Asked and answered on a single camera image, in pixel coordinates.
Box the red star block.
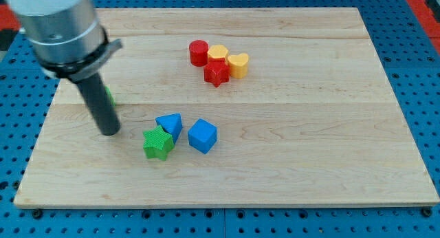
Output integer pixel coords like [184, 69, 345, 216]
[203, 61, 230, 87]

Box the green star block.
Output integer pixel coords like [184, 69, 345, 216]
[143, 125, 175, 161]

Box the blue cube block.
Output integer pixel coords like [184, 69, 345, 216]
[188, 118, 217, 154]

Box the green block behind tool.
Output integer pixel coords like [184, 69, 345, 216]
[104, 86, 116, 107]

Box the wooden board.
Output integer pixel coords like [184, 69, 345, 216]
[14, 8, 439, 209]

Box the yellow hexagon block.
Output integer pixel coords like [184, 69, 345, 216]
[207, 44, 229, 64]

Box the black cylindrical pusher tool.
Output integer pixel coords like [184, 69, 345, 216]
[76, 73, 121, 136]

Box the yellow heart block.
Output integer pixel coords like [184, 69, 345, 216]
[228, 53, 249, 79]

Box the blue triangle block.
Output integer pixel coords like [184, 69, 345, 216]
[155, 113, 183, 144]

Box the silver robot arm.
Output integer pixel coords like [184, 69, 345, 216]
[6, 0, 122, 136]

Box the red cylinder block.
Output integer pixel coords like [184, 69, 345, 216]
[188, 40, 209, 67]

